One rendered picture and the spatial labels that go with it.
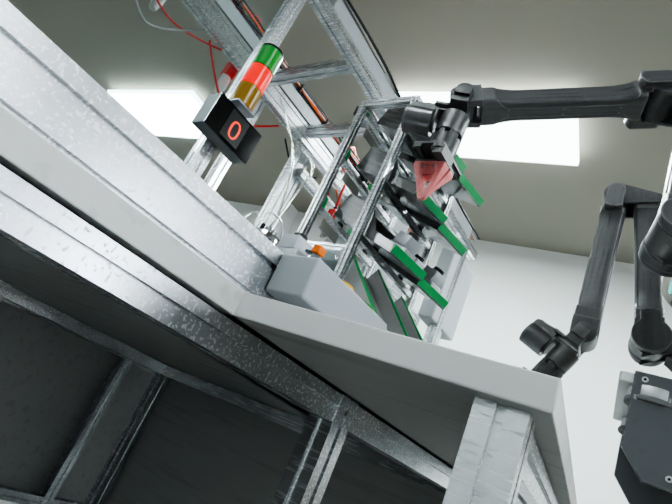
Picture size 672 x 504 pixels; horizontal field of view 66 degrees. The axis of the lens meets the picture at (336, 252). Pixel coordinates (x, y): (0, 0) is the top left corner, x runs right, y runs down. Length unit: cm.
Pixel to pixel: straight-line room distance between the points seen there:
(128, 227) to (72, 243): 5
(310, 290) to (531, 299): 411
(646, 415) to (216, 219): 68
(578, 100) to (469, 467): 85
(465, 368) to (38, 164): 37
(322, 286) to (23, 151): 39
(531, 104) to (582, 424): 345
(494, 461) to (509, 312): 424
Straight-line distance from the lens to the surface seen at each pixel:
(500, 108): 113
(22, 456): 255
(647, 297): 136
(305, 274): 67
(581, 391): 443
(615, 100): 118
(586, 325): 129
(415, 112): 108
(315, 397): 74
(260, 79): 108
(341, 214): 135
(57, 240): 48
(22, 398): 246
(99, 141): 57
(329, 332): 50
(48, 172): 46
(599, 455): 432
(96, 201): 47
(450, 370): 46
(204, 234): 63
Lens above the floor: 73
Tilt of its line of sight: 21 degrees up
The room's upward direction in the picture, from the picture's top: 25 degrees clockwise
